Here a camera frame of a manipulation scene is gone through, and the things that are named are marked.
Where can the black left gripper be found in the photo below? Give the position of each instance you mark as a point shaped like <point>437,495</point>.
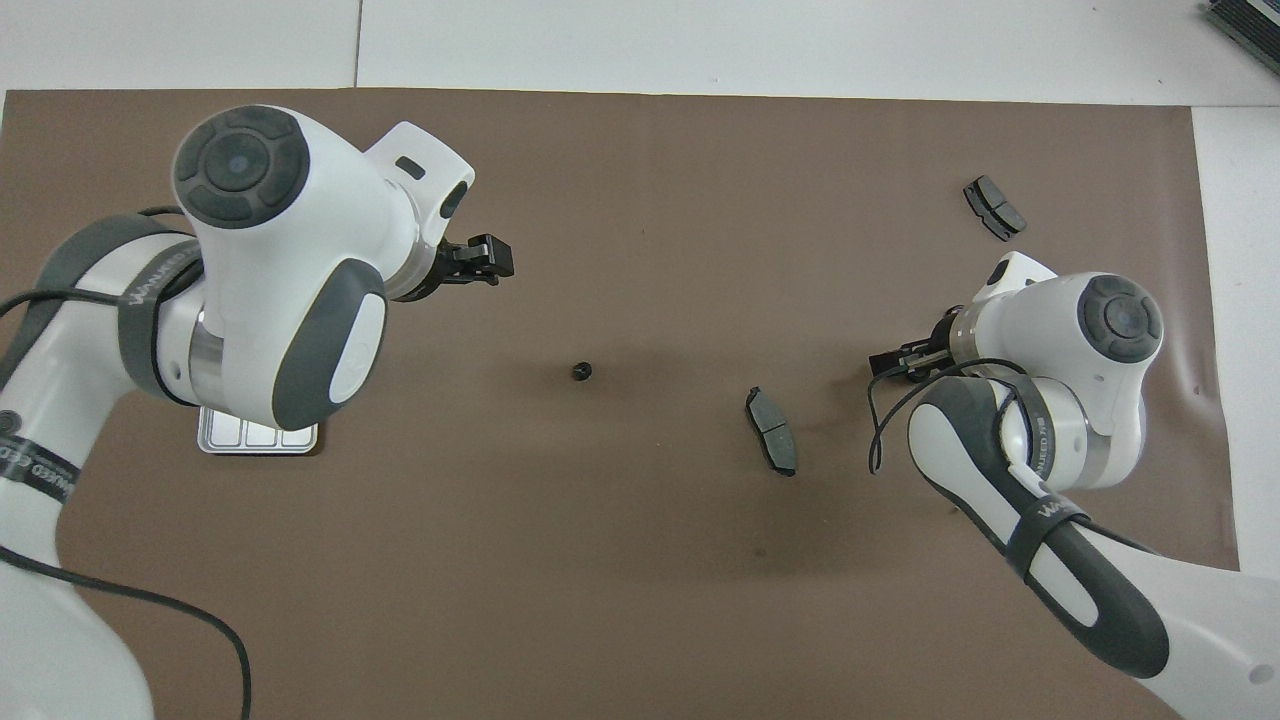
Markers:
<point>452,268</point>

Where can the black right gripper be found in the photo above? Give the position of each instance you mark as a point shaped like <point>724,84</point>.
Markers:
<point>935,358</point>

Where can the brown table mat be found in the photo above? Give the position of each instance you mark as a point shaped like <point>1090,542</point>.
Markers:
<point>620,580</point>

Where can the dark grey brake pad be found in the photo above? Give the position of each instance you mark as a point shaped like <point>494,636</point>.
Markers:
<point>995,207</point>
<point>772,430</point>

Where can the dark grey ribbed device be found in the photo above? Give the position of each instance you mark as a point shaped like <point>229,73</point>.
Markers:
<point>1250,25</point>

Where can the small black bearing gear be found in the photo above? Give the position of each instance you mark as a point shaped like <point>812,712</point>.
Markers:
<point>582,371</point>

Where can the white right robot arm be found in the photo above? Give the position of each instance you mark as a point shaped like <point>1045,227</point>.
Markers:
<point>1100,330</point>

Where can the silver metal tray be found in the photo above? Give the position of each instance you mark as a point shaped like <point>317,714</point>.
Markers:
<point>260,438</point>

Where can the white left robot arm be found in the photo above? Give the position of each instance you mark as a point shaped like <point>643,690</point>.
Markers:
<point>270,250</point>

